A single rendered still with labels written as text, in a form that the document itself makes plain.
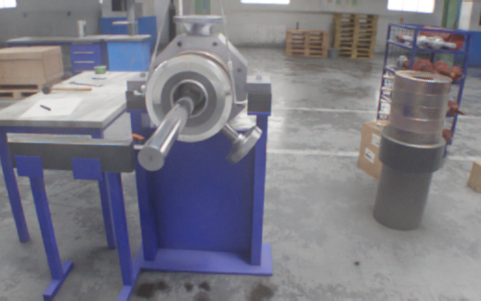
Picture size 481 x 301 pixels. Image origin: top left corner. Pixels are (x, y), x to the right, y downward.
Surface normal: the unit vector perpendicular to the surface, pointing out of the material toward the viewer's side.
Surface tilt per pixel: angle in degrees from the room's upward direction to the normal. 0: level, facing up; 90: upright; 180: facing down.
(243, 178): 90
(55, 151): 90
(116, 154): 90
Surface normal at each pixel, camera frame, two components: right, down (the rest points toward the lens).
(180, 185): -0.04, 0.37
